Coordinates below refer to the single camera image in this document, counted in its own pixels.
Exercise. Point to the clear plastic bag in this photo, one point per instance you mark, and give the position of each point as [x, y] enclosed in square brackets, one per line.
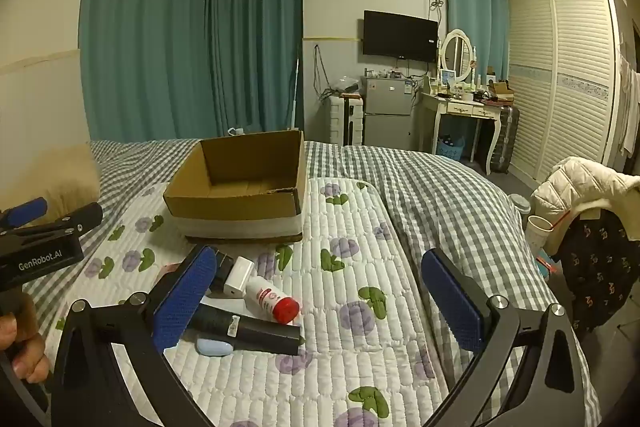
[345, 84]

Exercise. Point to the white paper cup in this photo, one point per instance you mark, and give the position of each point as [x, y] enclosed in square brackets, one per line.
[539, 234]

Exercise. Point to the black rectangular object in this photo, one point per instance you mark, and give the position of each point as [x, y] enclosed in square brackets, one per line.
[223, 272]

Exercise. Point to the white suitcase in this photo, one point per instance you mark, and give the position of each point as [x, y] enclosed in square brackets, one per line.
[342, 119]

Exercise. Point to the floral quilted mat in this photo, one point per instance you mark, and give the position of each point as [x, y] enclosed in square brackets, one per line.
[345, 297]

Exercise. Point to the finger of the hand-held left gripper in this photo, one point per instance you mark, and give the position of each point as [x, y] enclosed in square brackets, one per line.
[75, 217]
[25, 210]

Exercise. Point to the cream padded jacket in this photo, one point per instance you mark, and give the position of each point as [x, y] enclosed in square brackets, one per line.
[575, 187]

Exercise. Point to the person's left hand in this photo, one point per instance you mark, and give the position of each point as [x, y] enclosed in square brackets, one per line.
[27, 347]

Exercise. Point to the white bottle with red cap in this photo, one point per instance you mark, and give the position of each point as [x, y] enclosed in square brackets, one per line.
[265, 297]

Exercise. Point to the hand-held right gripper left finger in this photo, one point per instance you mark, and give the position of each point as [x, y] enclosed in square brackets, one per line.
[184, 299]

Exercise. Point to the black patterned garment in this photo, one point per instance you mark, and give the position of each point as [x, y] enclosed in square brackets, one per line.
[600, 267]

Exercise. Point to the grey checkered blanket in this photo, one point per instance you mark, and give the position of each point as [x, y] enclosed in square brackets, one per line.
[435, 207]

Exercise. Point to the small picture frame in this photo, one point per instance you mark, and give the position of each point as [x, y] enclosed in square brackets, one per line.
[448, 77]

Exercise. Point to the black wall television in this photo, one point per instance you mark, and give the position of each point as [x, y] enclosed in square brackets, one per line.
[400, 36]

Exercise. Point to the white trash bin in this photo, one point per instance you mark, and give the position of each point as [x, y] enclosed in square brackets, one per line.
[521, 204]

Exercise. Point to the white mop pole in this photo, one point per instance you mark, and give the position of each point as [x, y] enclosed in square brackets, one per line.
[296, 92]

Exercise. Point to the pale blue earbud case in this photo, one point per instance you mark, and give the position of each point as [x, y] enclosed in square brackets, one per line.
[215, 347]

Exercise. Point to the oval white vanity mirror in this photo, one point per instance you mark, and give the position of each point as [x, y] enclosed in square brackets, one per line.
[457, 52]

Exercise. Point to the white louvred wardrobe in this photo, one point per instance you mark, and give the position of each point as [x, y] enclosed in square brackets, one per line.
[565, 77]

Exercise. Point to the brown cardboard box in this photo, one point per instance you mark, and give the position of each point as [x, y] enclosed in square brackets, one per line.
[235, 207]

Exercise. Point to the hanging white clothes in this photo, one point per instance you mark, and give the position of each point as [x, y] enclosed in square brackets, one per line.
[629, 107]

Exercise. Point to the blue plastic basket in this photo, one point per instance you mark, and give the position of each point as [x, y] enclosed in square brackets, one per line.
[450, 148]

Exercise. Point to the brown box on dresser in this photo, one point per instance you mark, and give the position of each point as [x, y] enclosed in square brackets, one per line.
[501, 91]

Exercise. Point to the narrow light teal curtain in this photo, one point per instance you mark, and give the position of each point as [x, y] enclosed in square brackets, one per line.
[475, 12]

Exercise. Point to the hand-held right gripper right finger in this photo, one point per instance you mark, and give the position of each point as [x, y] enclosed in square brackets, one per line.
[450, 302]

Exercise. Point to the white charger block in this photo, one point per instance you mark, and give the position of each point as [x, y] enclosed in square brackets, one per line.
[239, 277]

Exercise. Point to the white dressing table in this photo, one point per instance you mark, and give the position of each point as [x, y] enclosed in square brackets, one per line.
[465, 109]

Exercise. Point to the silver small fridge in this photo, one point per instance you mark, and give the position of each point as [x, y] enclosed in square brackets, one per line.
[386, 112]

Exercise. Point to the dark suitcase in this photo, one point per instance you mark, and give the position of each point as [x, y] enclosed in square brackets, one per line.
[505, 137]

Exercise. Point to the black cylindrical tube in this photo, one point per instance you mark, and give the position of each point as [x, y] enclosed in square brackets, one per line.
[250, 329]

